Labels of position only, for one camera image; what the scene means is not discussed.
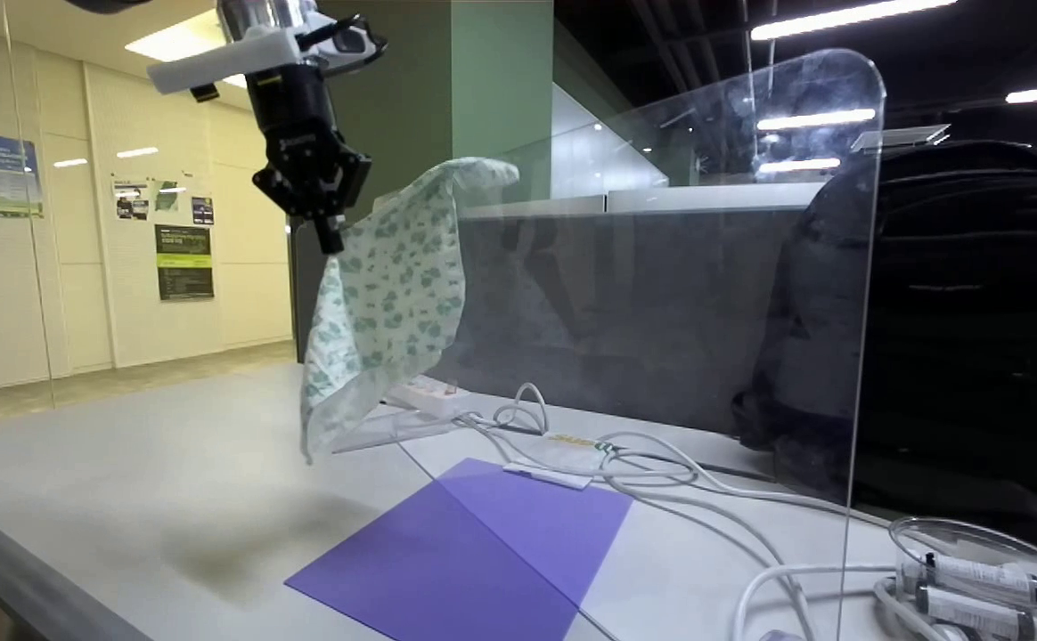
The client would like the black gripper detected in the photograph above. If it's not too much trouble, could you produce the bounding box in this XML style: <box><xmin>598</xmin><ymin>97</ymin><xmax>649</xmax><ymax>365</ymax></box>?
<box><xmin>241</xmin><ymin>65</ymin><xmax>375</xmax><ymax>255</ymax></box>

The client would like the white green patterned cloth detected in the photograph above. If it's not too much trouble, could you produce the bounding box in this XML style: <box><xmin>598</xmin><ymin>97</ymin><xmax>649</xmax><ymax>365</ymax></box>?
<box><xmin>296</xmin><ymin>153</ymin><xmax>523</xmax><ymax>467</ymax></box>

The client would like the green pillar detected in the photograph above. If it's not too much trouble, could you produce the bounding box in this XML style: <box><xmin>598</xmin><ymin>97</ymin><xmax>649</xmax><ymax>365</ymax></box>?
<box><xmin>278</xmin><ymin>0</ymin><xmax>555</xmax><ymax>230</ymax></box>

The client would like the large square ceiling light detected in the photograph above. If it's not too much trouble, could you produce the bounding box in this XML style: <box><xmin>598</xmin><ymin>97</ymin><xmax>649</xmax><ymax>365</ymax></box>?
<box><xmin>120</xmin><ymin>8</ymin><xmax>253</xmax><ymax>93</ymax></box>

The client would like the grey partition divider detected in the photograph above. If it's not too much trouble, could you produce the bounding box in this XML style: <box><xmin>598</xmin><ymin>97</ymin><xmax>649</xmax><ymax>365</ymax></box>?
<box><xmin>289</xmin><ymin>191</ymin><xmax>832</xmax><ymax>438</ymax></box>

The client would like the purple paper sheet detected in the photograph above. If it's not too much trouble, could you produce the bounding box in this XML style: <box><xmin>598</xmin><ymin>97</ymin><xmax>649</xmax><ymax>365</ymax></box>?
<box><xmin>283</xmin><ymin>457</ymin><xmax>639</xmax><ymax>641</ymax></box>

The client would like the transparent acrylic shield panel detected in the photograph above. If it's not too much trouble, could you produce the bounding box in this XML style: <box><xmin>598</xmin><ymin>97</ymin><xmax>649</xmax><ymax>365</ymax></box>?
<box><xmin>366</xmin><ymin>47</ymin><xmax>886</xmax><ymax>515</ymax></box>

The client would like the long ceiling light strip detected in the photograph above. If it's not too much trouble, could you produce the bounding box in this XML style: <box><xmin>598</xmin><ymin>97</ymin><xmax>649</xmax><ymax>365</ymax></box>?
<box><xmin>748</xmin><ymin>0</ymin><xmax>963</xmax><ymax>47</ymax></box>

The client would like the black backpack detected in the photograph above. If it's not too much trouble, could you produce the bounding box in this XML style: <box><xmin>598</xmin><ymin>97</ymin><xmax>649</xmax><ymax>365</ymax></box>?
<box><xmin>739</xmin><ymin>101</ymin><xmax>1037</xmax><ymax>548</ymax></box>

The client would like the white plug connector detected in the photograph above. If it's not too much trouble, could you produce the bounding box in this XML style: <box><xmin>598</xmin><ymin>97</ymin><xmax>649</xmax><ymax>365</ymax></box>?
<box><xmin>898</xmin><ymin>548</ymin><xmax>1037</xmax><ymax>605</ymax></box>
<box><xmin>870</xmin><ymin>579</ymin><xmax>1037</xmax><ymax>641</ymax></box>

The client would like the small green white wall notice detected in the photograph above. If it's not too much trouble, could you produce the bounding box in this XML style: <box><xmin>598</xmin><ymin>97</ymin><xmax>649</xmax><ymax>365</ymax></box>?
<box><xmin>153</xmin><ymin>177</ymin><xmax>190</xmax><ymax>220</ymax></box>

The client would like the dark green wall poster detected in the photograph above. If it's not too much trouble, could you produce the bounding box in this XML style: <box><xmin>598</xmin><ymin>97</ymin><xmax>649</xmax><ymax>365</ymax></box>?
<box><xmin>153</xmin><ymin>220</ymin><xmax>219</xmax><ymax>307</ymax></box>

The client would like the small photo wall notice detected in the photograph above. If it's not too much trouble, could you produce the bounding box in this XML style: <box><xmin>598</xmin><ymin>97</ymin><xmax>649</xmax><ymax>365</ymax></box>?
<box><xmin>109</xmin><ymin>177</ymin><xmax>153</xmax><ymax>223</ymax></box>

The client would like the white looped cable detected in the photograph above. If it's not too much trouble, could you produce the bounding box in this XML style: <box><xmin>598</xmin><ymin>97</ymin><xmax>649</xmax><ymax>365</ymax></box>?
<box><xmin>485</xmin><ymin>378</ymin><xmax>555</xmax><ymax>438</ymax></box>

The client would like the white long cable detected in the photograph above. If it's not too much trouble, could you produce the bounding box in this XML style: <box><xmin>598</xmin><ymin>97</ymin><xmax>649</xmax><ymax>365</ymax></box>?
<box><xmin>589</xmin><ymin>426</ymin><xmax>902</xmax><ymax>641</ymax></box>

